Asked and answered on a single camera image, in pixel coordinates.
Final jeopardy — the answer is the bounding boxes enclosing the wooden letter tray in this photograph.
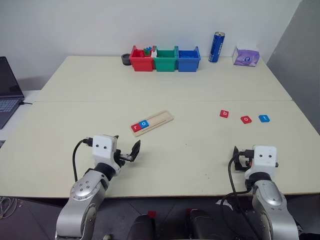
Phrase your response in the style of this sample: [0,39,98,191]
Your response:
[130,110,174,138]

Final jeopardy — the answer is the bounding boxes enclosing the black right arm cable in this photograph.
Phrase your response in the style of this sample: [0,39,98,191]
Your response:
[219,159,254,216]

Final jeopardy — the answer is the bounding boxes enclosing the blue drink can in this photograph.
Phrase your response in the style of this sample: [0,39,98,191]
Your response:
[208,31,227,64]

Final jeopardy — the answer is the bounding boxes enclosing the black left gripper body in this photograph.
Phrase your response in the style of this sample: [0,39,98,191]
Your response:
[113,148,133,168]

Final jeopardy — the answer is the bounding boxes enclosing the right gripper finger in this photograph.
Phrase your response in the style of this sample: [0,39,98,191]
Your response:
[232,146,242,165]

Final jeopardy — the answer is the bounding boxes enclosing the dark grey round cup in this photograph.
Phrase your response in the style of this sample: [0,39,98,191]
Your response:
[121,53,133,67]

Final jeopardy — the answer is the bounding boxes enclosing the dark rounded shape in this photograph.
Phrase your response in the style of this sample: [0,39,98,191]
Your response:
[188,209,219,240]
[127,214,157,240]

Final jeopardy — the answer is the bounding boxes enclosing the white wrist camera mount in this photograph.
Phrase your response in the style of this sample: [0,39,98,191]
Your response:
[244,144,278,180]
[91,134,117,166]

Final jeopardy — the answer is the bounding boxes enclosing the thin floor cables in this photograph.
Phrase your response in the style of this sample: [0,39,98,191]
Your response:
[0,196,16,221]

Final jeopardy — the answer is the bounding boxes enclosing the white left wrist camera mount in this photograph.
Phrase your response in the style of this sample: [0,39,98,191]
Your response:
[91,134,117,166]

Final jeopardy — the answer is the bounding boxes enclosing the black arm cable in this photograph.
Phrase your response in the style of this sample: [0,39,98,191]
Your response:
[219,159,254,216]
[72,138,94,182]

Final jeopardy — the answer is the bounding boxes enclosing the green plastic bin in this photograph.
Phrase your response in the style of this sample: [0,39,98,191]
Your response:
[152,46,178,73]

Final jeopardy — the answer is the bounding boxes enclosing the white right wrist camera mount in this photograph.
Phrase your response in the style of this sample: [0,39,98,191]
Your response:
[244,144,278,180]

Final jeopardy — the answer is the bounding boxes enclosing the purple tissue pack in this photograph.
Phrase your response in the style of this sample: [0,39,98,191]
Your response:
[231,42,261,68]

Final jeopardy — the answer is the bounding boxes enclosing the red plastic bin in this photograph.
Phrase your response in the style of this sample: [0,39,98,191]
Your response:
[129,45,155,72]

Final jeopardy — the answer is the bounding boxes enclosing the white paper tag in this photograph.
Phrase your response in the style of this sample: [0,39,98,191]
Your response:
[215,198,234,209]

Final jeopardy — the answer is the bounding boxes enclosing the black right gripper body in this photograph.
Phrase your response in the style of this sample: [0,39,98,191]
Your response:
[234,148,254,172]

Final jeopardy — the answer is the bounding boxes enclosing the blue plastic bin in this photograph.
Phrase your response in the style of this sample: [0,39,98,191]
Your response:
[176,45,202,73]

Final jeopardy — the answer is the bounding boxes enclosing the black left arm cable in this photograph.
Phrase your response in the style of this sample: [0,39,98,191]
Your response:
[72,138,94,182]

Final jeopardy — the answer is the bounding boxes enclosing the dark grey laptop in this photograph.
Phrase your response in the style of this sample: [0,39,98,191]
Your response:
[0,56,26,130]

